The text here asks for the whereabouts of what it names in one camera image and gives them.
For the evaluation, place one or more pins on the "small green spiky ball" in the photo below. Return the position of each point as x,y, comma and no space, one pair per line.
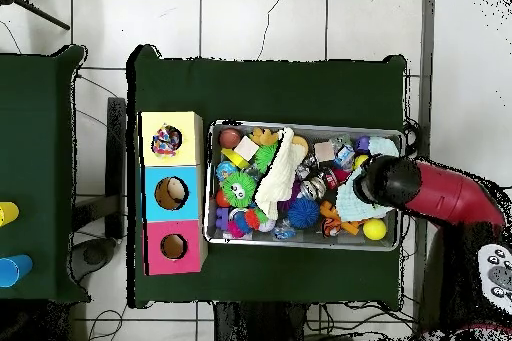
266,155

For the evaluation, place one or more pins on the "cream waffle cloth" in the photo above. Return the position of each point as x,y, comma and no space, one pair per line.
280,173

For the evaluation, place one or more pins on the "mint green waffle cloth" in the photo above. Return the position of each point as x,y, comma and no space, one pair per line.
352,205

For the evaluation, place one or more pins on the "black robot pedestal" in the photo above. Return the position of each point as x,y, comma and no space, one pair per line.
260,325

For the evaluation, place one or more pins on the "blue spiky ball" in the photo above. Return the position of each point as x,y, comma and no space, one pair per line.
303,213

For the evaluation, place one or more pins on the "brown toy football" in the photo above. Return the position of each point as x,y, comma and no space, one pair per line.
230,138

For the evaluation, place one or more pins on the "black tripod leg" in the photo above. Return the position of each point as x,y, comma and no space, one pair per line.
44,17

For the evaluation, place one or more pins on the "orange tiger plush toy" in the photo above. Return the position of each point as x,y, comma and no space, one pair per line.
331,228

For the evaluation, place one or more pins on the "dark green table cloth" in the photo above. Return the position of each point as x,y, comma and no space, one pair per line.
272,89
36,137

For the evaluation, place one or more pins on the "multicoloured heart print cloth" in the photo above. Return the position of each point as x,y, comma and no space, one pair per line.
167,140

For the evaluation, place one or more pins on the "black upright panel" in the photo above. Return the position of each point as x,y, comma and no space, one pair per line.
116,165

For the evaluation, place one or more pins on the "yellow ball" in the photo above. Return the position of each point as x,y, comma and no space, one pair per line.
374,229
360,161

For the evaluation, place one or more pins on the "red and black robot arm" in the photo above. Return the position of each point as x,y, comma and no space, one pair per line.
448,197

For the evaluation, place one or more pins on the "yellow cylinder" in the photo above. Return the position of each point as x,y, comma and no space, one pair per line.
8,214

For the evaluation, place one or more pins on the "wooden box with three holes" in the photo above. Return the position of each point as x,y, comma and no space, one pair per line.
156,265

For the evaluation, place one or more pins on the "globe print ball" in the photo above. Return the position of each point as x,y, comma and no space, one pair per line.
226,170

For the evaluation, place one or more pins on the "blue cylinder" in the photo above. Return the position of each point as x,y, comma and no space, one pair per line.
14,271

